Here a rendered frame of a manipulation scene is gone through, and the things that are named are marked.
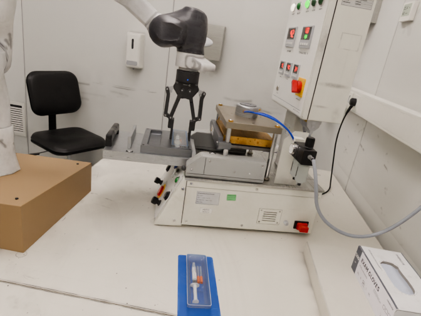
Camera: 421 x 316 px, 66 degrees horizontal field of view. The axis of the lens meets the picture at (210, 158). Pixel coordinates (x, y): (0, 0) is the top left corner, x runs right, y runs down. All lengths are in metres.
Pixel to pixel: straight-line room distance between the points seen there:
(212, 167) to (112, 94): 1.95
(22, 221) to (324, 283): 0.78
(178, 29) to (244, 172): 0.47
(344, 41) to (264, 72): 1.63
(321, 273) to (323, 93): 0.51
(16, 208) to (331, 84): 0.91
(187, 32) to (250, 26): 1.60
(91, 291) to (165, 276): 0.18
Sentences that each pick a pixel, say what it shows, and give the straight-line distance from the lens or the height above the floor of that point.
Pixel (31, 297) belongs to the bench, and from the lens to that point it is 0.87.
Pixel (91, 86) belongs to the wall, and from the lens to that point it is 2.92.
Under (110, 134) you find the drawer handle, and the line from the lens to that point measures 1.08.
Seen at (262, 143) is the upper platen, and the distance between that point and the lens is 1.07.
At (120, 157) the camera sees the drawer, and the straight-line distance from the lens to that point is 1.05.
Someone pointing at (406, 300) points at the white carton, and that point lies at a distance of 0.88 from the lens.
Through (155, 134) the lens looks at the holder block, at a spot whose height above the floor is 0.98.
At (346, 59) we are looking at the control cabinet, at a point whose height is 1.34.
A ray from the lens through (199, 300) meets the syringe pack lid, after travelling 0.81.
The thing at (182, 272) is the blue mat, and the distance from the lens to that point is 0.91.
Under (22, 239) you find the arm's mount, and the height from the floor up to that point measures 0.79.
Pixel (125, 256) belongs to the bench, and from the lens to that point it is 0.95.
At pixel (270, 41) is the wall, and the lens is 2.61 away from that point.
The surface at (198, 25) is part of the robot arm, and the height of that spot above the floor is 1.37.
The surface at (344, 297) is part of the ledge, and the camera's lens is 0.92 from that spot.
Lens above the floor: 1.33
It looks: 20 degrees down
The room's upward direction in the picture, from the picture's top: 9 degrees clockwise
